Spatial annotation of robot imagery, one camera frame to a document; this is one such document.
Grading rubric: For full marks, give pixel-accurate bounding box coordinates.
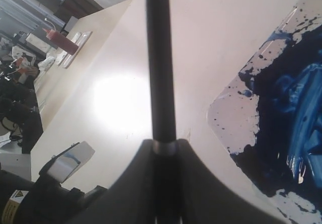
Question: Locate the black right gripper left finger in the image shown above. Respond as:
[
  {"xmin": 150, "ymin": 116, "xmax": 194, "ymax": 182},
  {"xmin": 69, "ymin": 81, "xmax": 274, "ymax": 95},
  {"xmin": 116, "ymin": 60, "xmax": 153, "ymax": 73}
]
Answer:
[{"xmin": 95, "ymin": 138, "xmax": 158, "ymax": 224}]

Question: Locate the white rectangular tray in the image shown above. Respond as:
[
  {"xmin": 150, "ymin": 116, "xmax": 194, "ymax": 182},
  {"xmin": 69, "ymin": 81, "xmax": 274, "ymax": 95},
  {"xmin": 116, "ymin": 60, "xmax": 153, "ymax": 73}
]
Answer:
[{"xmin": 55, "ymin": 31, "xmax": 93, "ymax": 69}]

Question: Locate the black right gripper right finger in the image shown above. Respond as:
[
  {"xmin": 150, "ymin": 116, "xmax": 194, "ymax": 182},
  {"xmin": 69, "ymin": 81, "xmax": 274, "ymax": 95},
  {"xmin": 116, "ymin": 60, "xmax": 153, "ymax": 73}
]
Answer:
[{"xmin": 180, "ymin": 139, "xmax": 283, "ymax": 223}]

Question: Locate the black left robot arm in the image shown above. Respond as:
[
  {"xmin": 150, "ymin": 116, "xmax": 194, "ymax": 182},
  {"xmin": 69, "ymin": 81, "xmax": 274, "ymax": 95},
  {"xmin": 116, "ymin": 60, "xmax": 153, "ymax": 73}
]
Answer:
[{"xmin": 1, "ymin": 170, "xmax": 107, "ymax": 223}]

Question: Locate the white plate with blue paint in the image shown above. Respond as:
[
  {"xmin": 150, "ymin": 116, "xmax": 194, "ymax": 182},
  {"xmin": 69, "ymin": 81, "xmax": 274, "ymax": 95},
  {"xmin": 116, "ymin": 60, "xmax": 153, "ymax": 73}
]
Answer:
[{"xmin": 207, "ymin": 0, "xmax": 321, "ymax": 223}]

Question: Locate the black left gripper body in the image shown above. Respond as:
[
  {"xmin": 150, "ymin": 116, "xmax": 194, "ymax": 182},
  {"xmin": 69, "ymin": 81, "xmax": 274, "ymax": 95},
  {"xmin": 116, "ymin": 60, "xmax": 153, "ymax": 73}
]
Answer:
[{"xmin": 25, "ymin": 180, "xmax": 107, "ymax": 223}]

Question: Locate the red squeeze bottle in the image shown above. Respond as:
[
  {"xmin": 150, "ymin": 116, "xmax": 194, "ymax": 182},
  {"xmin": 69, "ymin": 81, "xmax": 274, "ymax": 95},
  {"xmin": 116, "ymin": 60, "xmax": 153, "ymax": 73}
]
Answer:
[{"xmin": 42, "ymin": 28, "xmax": 78, "ymax": 55}]

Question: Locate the black paintbrush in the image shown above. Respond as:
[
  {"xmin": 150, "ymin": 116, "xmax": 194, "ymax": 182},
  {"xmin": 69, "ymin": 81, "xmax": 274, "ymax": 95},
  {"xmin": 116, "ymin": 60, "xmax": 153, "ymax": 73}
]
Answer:
[{"xmin": 145, "ymin": 0, "xmax": 181, "ymax": 224}]

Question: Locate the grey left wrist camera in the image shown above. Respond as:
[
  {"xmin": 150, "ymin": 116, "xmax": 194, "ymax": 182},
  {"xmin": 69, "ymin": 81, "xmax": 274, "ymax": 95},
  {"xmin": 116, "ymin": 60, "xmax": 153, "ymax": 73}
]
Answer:
[{"xmin": 39, "ymin": 141, "xmax": 95, "ymax": 184}]

